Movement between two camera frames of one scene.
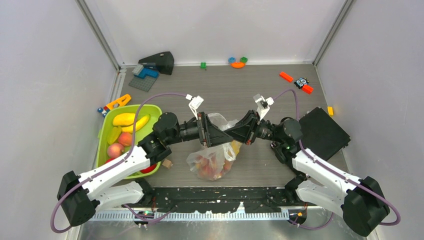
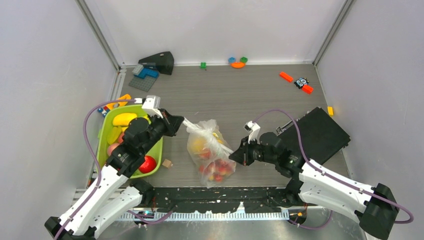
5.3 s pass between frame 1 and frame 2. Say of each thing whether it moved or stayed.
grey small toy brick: stayed
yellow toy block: stayed
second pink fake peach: stayed
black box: stayed
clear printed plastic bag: moved
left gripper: moved
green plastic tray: stayed
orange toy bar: stayed
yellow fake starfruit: stayed
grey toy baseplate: stayed
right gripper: moved
